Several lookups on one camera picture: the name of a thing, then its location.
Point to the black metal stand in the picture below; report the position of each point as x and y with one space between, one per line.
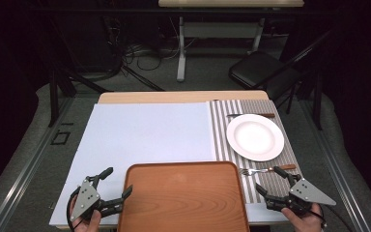
54 96

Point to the wooden tray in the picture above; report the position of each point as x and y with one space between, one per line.
183 199

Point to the person's right hand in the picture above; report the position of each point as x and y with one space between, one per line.
306 224

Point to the white-legged desk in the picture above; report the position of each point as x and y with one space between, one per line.
182 58

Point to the white plate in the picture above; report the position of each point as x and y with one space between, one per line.
254 137

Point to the white table sheet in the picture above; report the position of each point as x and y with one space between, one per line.
141 135

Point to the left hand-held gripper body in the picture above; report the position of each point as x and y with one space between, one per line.
87 198

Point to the aluminium floor rail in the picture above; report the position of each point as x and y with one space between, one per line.
341 180
22 177

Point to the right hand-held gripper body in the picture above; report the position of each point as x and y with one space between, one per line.
306 193

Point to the black folding chair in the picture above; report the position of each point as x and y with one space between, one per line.
257 71

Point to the person's left hand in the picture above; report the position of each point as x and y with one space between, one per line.
91 224

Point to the striped placemat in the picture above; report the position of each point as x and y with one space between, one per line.
228 109

